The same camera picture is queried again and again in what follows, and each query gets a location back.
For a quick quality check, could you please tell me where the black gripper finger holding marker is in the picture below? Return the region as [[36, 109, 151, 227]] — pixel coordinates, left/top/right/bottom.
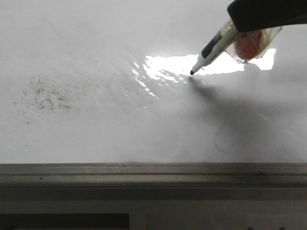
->
[[227, 0, 307, 32]]

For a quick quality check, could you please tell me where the red magnet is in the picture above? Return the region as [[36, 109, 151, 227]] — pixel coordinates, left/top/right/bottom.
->
[[224, 26, 283, 64]]

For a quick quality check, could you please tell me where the white black whiteboard marker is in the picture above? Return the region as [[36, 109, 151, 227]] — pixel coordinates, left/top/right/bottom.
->
[[190, 22, 239, 76]]

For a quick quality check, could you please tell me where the white plastic marker tray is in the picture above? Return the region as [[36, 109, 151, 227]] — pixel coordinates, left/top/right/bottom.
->
[[0, 201, 307, 230]]

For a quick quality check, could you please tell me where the white whiteboard with metal frame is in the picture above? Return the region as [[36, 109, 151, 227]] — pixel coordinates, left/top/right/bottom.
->
[[0, 0, 307, 201]]

